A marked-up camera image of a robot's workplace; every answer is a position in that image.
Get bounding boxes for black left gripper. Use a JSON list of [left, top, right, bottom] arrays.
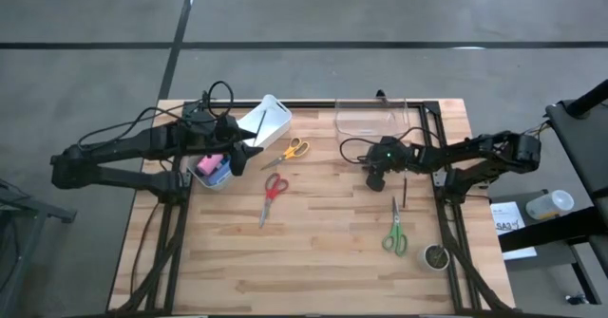
[[197, 113, 265, 161]]

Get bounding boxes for paintbrush with orange tip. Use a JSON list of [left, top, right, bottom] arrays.
[[255, 109, 267, 144]]

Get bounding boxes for pink paint bottle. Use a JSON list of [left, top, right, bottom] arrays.
[[197, 154, 225, 176]]

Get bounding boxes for large blue paint bottle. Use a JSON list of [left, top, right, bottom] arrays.
[[203, 163, 232, 186]]

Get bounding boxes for yellow handled scissors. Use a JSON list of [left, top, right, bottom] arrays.
[[259, 136, 311, 172]]

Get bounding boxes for red handled scissors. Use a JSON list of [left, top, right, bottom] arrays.
[[258, 172, 290, 228]]

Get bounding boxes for green handled scissors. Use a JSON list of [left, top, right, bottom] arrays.
[[381, 196, 409, 257]]

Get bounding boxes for white plastic bin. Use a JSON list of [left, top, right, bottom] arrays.
[[236, 93, 294, 151]]

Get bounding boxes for clear plastic bin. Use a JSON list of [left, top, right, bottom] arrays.
[[334, 97, 412, 146]]

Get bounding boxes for grey plastic bin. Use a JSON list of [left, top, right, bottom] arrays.
[[186, 154, 234, 191]]

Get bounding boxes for white printed paper sheet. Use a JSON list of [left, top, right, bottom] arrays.
[[489, 201, 538, 261]]

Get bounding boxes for clear plastic jar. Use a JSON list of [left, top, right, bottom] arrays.
[[525, 189, 575, 220]]

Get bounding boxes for black side cart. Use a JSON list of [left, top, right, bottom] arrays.
[[488, 78, 608, 309]]

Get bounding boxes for black metal rack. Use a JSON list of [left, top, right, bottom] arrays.
[[0, 178, 78, 318]]

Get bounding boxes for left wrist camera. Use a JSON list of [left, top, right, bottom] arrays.
[[228, 156, 246, 178]]

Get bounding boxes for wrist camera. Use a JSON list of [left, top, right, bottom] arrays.
[[365, 170, 387, 194], [228, 156, 246, 178]]

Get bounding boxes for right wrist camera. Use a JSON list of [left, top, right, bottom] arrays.
[[365, 170, 387, 194]]

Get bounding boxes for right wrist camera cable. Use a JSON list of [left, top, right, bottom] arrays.
[[338, 125, 432, 163]]

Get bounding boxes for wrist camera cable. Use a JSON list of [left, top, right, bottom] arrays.
[[207, 80, 236, 120], [338, 125, 432, 163]]

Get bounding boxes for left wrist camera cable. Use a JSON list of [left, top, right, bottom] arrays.
[[207, 80, 236, 120]]

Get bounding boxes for black aluminium frame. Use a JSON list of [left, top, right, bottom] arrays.
[[107, 98, 519, 315]]

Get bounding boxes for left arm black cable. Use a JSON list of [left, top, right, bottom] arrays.
[[75, 103, 210, 151]]

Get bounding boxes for brown cable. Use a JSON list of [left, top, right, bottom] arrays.
[[128, 198, 162, 286]]

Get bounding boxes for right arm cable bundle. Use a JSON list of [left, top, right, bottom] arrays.
[[522, 117, 555, 139]]

